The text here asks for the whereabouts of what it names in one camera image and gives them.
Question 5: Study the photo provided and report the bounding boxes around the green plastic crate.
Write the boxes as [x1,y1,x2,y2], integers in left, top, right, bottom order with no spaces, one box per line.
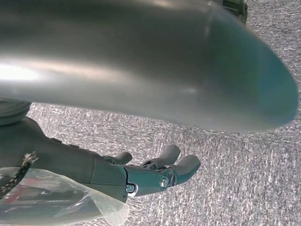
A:
[222,0,248,25]

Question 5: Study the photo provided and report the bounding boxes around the clear plastic bag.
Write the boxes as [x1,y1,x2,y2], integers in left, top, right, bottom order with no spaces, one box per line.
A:
[0,167,130,226]

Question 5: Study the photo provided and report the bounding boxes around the braided cable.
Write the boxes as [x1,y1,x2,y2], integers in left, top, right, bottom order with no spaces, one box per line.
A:
[0,151,38,200]

